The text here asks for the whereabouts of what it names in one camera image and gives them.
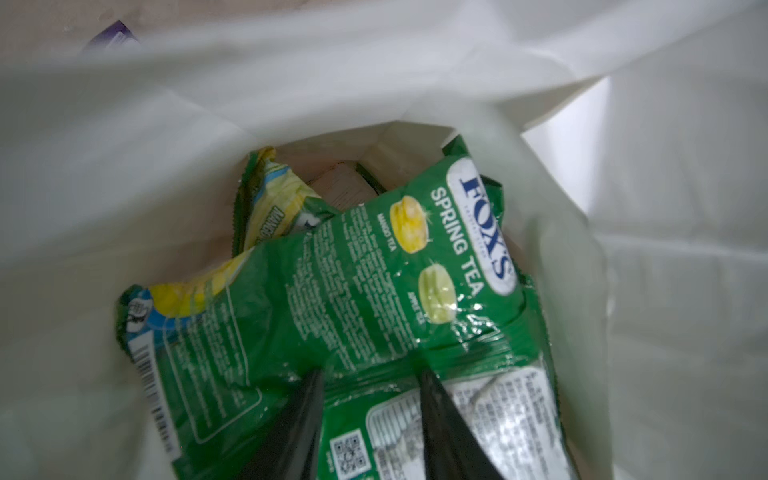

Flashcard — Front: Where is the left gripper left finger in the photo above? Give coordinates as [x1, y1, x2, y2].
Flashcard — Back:
[237, 369, 324, 480]

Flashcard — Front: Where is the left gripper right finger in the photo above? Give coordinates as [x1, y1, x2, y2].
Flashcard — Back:
[418, 369, 503, 480]

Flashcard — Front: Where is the green spring tea candy bag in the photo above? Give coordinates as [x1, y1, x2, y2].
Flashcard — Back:
[116, 138, 577, 479]

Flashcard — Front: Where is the yellow green Fox's candy bag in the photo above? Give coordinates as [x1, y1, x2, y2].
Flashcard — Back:
[232, 147, 339, 256]

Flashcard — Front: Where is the white paper bag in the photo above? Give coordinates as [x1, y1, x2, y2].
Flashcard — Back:
[1, 1, 767, 479]

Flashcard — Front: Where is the purple berries candy bag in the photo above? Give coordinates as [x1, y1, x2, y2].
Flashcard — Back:
[84, 20, 139, 51]

